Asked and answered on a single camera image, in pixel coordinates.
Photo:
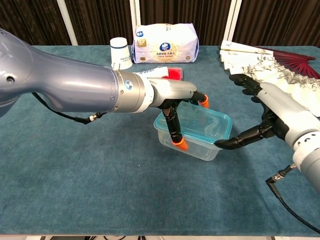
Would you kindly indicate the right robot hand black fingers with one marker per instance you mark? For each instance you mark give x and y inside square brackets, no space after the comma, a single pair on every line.
[282,107]

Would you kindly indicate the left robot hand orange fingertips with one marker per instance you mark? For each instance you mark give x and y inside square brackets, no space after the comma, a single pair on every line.
[172,88]

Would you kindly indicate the blue container lid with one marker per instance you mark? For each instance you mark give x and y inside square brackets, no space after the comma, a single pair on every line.
[205,122]

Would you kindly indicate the clear teal-rimmed plastic container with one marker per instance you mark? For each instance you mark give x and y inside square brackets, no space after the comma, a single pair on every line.
[200,151]

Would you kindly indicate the right robot arm grey-blue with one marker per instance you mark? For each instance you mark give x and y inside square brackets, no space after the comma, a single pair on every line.
[311,170]

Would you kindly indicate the left robot arm grey-blue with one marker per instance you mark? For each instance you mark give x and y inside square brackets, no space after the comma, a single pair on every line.
[75,85]

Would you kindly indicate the red ink pad case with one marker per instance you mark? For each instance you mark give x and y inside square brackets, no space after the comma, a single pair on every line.
[175,73]

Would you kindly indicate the white toothpaste tube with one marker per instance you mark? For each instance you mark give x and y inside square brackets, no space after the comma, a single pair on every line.
[155,71]

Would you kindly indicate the white tissue pack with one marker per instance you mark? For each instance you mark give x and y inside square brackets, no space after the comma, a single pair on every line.
[165,42]

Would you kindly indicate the paper folding fan red ribs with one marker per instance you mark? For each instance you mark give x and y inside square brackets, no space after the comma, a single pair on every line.
[250,62]

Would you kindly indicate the white paper cup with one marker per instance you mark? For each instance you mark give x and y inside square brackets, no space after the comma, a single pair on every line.
[121,55]

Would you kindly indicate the dark slatted partition panel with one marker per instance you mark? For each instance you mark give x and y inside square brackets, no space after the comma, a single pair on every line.
[182,12]
[30,15]
[275,20]
[100,20]

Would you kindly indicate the teal table cloth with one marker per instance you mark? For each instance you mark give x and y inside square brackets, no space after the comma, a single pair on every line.
[75,175]

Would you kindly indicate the white partition post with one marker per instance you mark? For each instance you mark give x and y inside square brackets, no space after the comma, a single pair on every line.
[67,22]
[231,20]
[135,15]

